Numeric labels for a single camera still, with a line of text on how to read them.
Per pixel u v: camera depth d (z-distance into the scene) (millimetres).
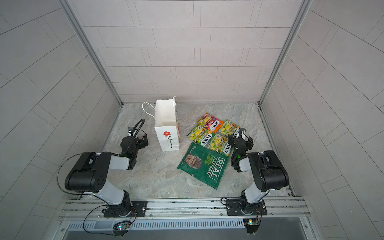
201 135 960
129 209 657
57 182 427
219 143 913
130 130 774
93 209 706
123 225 642
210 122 1016
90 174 445
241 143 708
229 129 989
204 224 680
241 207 706
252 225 680
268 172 456
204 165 840
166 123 1016
